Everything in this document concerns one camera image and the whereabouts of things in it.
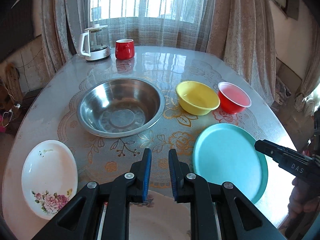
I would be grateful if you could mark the right beige curtain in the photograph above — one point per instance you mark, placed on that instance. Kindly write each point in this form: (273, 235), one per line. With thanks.
(242, 35)

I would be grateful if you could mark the red mug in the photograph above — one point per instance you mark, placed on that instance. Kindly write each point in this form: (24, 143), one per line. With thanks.
(125, 49)

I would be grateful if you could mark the stainless steel bowl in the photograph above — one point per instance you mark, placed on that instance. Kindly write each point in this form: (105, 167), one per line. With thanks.
(120, 107)

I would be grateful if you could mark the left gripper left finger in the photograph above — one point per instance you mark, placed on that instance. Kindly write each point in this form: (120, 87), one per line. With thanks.
(101, 211)

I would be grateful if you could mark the glass electric kettle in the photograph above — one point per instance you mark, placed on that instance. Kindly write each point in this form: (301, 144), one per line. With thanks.
(94, 43)

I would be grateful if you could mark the wall television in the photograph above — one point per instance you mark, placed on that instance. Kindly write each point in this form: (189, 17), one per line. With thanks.
(17, 28)

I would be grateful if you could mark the yellow plastic bowl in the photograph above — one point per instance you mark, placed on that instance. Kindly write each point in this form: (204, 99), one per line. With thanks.
(197, 98)

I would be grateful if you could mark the left beige curtain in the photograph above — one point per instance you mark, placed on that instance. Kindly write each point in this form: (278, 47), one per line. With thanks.
(62, 23)

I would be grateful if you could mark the wicker chair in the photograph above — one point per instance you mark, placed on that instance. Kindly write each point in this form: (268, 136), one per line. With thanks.
(12, 82)

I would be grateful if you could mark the red plastic bowl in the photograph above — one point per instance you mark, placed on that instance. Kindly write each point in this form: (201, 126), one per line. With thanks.
(233, 99)

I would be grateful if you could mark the person's right hand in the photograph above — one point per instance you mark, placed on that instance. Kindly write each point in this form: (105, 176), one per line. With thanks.
(297, 203)

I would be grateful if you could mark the sheer white curtain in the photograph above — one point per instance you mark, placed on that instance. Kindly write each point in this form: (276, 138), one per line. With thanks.
(168, 23)

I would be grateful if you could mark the turquoise plate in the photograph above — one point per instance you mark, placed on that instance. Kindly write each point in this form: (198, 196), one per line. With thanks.
(225, 152)

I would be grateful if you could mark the beige curtain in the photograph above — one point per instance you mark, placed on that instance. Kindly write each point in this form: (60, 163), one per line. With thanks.
(62, 23)
(242, 35)

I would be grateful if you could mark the white rose plate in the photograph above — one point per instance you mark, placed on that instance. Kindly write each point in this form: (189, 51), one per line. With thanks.
(49, 178)

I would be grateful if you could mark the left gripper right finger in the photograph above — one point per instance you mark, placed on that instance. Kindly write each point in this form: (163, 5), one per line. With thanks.
(217, 211)

